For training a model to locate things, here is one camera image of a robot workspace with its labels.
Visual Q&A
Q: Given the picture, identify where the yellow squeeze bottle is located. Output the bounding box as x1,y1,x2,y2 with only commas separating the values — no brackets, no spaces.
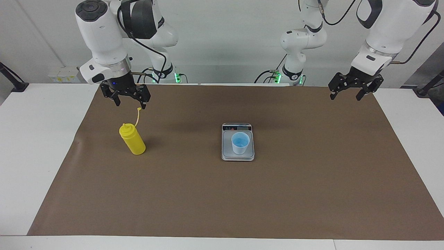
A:
119,107,146,155

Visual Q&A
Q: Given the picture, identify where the light blue plastic cup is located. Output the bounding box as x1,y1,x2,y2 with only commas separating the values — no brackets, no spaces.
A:
231,132,250,155

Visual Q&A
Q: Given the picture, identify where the silver digital kitchen scale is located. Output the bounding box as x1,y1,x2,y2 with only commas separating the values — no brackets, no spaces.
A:
221,123,255,161

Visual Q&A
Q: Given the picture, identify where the black clamp stand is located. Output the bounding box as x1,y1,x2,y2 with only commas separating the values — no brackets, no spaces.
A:
413,69,444,98
0,62,29,92

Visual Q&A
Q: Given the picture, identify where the brown paper table mat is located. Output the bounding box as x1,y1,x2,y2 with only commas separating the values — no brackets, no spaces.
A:
27,83,444,241

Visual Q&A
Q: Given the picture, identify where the black right base cable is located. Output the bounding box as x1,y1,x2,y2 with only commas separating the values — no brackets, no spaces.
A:
137,68,156,84

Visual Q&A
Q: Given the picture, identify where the black base cable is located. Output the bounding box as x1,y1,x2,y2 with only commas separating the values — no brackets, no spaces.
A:
254,54,288,84
137,68,156,84

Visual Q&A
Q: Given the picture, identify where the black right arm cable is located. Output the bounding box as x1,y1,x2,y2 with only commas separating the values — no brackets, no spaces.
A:
117,0,168,84

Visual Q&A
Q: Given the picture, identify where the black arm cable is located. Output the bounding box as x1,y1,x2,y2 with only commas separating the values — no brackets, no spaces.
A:
316,0,441,65
117,0,168,84

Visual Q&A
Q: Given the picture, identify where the white wall socket box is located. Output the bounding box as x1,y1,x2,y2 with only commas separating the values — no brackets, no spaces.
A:
48,67,81,83

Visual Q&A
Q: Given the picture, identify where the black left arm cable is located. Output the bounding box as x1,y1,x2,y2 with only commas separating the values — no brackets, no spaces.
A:
316,0,441,65

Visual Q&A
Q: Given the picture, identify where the black left base cable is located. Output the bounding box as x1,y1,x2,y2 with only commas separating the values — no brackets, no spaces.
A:
254,54,288,84

